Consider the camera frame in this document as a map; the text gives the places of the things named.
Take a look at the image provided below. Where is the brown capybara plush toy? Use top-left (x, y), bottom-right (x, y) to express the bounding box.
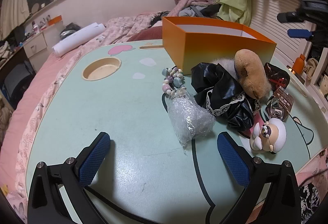
top-left (234, 49), bottom-right (272, 100)

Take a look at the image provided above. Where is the brown printed card box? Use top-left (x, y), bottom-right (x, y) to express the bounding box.
top-left (273, 86), bottom-right (295, 113)

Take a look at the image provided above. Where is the white sheep figurine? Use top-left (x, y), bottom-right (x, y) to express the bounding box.
top-left (250, 118), bottom-right (286, 154)

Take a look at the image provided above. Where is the black lace-trimmed fabric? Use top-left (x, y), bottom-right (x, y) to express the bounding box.
top-left (191, 63), bottom-right (260, 132)

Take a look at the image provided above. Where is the bubble wrap bundle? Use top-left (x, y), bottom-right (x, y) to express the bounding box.
top-left (166, 88), bottom-right (216, 148)

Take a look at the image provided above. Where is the pastel bead bracelet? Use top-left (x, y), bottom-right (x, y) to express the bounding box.
top-left (161, 66), bottom-right (188, 99)

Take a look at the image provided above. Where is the orange water bottle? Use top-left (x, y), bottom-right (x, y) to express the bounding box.
top-left (292, 54), bottom-right (305, 75)

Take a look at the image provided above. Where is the pink floral duvet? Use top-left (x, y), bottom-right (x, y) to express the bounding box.
top-left (1, 13), bottom-right (161, 223)

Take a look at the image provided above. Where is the dark red plastic packet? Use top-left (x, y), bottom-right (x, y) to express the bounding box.
top-left (264, 63), bottom-right (290, 92)

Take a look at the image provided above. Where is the light green garment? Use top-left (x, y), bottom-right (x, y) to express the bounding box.
top-left (217, 0), bottom-right (252, 26)

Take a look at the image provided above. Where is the orange storage box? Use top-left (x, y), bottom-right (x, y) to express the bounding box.
top-left (162, 16), bottom-right (276, 74)

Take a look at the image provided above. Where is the pink knitted blanket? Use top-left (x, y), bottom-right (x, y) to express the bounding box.
top-left (167, 0), bottom-right (221, 17)

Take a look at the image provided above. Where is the white bedside drawer cabinet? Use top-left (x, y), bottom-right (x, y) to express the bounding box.
top-left (23, 20), bottom-right (65, 73)

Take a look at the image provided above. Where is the rolled white paper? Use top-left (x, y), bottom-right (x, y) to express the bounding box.
top-left (52, 23), bottom-right (106, 57)

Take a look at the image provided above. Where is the red corduroy pillow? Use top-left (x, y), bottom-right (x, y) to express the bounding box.
top-left (128, 26), bottom-right (162, 42)

